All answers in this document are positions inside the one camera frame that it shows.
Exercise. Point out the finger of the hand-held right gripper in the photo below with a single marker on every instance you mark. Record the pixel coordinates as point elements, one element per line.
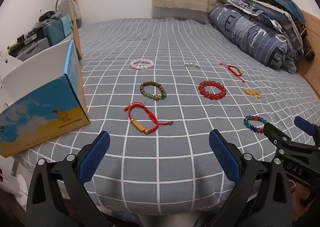
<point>306,127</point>
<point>277,134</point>

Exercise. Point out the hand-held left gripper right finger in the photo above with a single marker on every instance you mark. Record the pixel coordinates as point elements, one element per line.
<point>225,159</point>

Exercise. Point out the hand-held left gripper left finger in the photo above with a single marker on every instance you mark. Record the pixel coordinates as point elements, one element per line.
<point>96,157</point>

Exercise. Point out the wooden headboard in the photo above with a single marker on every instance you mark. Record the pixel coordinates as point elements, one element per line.
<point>312,74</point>

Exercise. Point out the blue and yellow cardboard box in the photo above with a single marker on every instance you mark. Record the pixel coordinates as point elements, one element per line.
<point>37,117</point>

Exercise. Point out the stack of pillows and clothes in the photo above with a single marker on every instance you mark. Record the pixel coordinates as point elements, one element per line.
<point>306,42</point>

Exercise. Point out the blue grey folded quilt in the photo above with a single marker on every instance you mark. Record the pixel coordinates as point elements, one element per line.
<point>250,32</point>

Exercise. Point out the blue grey patterned pillow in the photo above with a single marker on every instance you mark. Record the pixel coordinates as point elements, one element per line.
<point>275,17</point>

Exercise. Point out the dark blue folded cloth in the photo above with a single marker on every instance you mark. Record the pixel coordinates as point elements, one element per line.
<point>287,5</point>

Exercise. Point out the grey suitcase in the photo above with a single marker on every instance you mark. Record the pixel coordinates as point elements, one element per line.
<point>30,48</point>

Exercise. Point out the grey checked bed sheet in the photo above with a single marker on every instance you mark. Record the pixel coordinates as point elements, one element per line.
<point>160,42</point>

